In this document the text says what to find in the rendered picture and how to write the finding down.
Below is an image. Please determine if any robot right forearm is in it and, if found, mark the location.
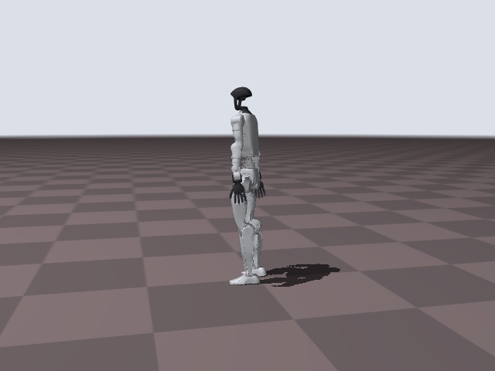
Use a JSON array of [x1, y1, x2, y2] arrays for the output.
[[251, 150, 261, 178]]

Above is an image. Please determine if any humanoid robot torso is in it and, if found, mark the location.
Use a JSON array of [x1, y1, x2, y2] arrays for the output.
[[234, 111, 259, 186]]

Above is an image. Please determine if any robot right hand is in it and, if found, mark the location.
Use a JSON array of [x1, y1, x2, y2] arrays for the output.
[[251, 172, 265, 199]]

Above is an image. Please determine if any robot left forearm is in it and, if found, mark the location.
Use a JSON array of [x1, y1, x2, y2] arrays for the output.
[[231, 143, 242, 180]]

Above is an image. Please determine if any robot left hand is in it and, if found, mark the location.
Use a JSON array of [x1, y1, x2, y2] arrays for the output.
[[230, 174, 247, 204]]

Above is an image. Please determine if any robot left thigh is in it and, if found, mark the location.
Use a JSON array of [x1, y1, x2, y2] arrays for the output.
[[231, 175, 255, 235]]

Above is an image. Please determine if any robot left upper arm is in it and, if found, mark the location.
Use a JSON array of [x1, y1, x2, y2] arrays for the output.
[[230, 115, 244, 150]]

